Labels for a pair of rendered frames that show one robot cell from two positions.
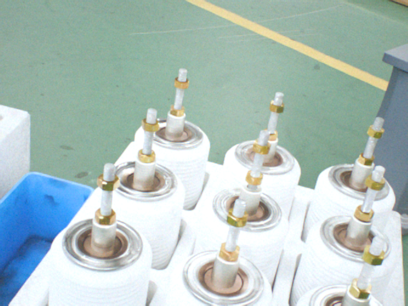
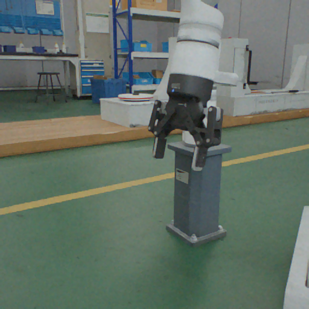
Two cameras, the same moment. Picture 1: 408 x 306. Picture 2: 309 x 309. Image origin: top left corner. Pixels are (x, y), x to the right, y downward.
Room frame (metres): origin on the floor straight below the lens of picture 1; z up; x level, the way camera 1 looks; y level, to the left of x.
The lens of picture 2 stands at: (0.82, 0.61, 0.53)
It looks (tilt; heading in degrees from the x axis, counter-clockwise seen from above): 15 degrees down; 290
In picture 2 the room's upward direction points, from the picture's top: straight up
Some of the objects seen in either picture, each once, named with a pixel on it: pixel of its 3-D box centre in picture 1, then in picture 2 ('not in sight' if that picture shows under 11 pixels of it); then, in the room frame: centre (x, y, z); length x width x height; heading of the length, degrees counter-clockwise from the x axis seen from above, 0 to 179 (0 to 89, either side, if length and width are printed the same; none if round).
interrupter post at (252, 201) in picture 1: (249, 200); not in sight; (0.55, -0.06, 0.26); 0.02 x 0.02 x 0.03
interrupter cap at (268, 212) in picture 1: (246, 209); not in sight; (0.55, -0.06, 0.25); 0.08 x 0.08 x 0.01
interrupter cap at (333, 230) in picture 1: (354, 239); not in sight; (0.53, -0.17, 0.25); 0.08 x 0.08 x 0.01
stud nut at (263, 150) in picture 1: (261, 146); not in sight; (0.55, -0.06, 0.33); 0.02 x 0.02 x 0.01; 78
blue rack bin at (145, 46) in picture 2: not in sight; (136, 46); (3.07, -4.81, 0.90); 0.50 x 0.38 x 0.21; 143
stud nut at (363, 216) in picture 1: (364, 212); not in sight; (0.53, -0.17, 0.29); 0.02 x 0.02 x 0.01; 26
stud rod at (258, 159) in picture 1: (257, 163); not in sight; (0.55, -0.06, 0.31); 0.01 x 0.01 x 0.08; 78
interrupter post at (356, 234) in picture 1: (358, 229); not in sight; (0.53, -0.17, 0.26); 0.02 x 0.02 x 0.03
